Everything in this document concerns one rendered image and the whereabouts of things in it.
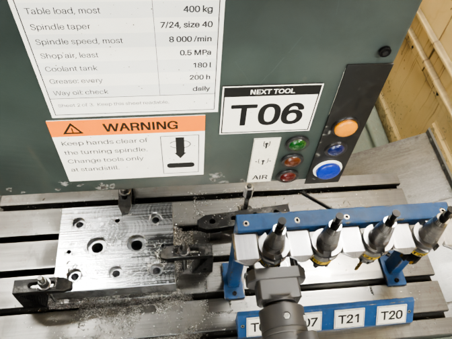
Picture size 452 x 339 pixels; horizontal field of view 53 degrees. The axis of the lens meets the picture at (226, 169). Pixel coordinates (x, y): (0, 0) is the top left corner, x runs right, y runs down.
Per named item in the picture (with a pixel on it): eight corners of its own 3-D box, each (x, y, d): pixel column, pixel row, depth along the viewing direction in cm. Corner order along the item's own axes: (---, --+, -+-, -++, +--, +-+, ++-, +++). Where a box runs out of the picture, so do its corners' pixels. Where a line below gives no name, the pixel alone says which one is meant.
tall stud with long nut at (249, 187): (250, 212, 133) (255, 189, 122) (241, 213, 133) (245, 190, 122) (249, 204, 135) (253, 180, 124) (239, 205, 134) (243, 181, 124)
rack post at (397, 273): (405, 285, 123) (458, 235, 99) (387, 286, 122) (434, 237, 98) (394, 251, 129) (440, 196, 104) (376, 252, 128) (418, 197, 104)
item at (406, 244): (418, 253, 94) (420, 251, 94) (393, 255, 94) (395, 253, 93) (407, 223, 98) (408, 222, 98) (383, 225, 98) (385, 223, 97)
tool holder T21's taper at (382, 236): (387, 228, 95) (399, 212, 90) (391, 247, 93) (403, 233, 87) (366, 227, 95) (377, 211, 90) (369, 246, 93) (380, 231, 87)
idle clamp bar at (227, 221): (288, 229, 131) (292, 218, 125) (199, 242, 127) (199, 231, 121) (283, 214, 134) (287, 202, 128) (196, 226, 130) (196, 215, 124)
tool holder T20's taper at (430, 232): (432, 222, 97) (447, 206, 91) (443, 241, 94) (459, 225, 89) (414, 227, 96) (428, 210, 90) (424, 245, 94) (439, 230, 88)
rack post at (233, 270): (245, 298, 118) (258, 249, 94) (224, 300, 118) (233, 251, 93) (240, 262, 124) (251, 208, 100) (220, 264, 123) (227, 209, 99)
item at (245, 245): (261, 265, 91) (262, 264, 90) (235, 267, 90) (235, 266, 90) (256, 234, 95) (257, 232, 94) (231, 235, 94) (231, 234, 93)
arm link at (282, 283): (309, 259, 90) (323, 320, 83) (300, 278, 97) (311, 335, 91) (246, 264, 88) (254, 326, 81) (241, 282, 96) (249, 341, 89)
